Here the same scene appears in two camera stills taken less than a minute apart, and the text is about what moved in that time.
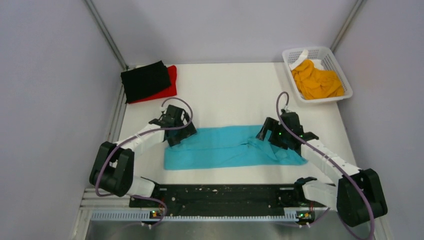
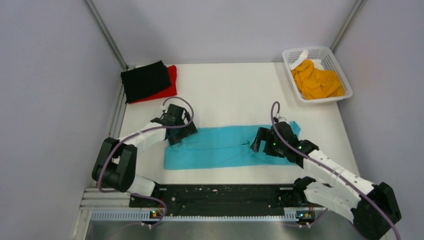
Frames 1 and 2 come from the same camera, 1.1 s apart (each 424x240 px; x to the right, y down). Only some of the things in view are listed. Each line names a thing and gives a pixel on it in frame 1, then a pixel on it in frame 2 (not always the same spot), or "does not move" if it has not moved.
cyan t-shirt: (225, 147) does not move
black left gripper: (187, 131) does not move
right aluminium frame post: (357, 5) does not move
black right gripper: (270, 124) -> (263, 133)
